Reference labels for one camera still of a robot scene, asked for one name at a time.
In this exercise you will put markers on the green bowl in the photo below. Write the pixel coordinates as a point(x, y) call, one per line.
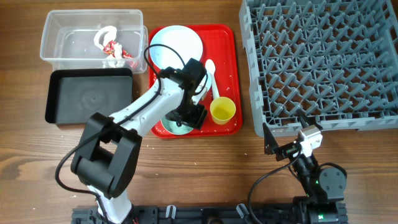
point(171, 127)

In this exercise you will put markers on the light blue rice bowl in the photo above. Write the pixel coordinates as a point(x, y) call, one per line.
point(203, 88)

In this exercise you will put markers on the clear plastic bin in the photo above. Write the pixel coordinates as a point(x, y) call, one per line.
point(67, 39)

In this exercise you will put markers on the grey dishwasher rack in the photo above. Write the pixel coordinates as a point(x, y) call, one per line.
point(335, 61)

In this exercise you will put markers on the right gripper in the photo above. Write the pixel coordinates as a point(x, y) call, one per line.
point(272, 146)

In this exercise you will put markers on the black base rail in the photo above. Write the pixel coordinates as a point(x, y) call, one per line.
point(217, 214)

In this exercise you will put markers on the light blue plate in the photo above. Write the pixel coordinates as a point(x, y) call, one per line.
point(185, 41)

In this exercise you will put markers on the red snack wrapper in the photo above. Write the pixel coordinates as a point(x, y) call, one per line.
point(115, 51)

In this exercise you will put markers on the red serving tray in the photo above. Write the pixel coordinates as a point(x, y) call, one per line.
point(218, 45)

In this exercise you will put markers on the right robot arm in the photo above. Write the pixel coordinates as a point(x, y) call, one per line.
point(324, 184)

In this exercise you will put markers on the white plastic spoon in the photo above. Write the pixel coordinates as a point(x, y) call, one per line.
point(210, 68)

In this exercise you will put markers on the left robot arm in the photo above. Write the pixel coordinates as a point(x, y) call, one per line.
point(105, 159)

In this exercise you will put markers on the black plastic tray bin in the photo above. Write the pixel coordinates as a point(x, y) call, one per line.
point(75, 95)

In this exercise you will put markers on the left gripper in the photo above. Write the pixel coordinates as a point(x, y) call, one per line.
point(196, 120)

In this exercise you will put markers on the yellow cup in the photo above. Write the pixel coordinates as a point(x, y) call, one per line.
point(222, 109)

